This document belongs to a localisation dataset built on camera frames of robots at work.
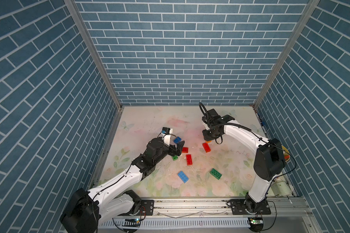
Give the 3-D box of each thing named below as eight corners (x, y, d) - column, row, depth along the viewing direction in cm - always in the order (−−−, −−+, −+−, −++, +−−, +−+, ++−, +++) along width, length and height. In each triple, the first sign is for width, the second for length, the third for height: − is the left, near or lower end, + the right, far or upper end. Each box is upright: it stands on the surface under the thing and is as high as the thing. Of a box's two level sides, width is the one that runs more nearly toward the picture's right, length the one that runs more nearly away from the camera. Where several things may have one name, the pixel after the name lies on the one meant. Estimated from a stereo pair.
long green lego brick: (209, 173, 88) (209, 171, 86) (212, 168, 89) (212, 167, 88) (219, 180, 85) (219, 179, 83) (221, 176, 87) (222, 174, 85)
